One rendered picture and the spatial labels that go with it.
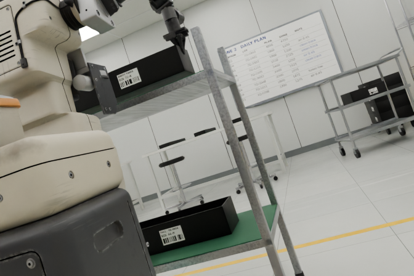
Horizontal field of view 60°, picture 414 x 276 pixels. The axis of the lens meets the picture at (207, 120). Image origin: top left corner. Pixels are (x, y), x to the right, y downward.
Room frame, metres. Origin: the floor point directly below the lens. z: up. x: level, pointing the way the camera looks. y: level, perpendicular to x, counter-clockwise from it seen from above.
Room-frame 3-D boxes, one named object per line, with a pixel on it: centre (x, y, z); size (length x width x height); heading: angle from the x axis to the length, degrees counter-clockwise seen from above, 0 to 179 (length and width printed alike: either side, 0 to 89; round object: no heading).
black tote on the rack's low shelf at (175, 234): (1.54, 0.31, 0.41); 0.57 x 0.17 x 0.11; 76
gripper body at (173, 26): (1.50, 0.01, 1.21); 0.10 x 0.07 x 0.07; 77
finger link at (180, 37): (1.50, 0.01, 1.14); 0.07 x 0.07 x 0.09; 77
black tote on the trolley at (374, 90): (4.15, -1.80, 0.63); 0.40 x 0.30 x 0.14; 90
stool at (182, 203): (4.47, 0.59, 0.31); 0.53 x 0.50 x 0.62; 76
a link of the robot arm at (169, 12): (1.50, 0.00, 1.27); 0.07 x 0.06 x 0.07; 159
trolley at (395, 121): (4.15, -1.85, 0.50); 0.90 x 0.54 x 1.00; 90
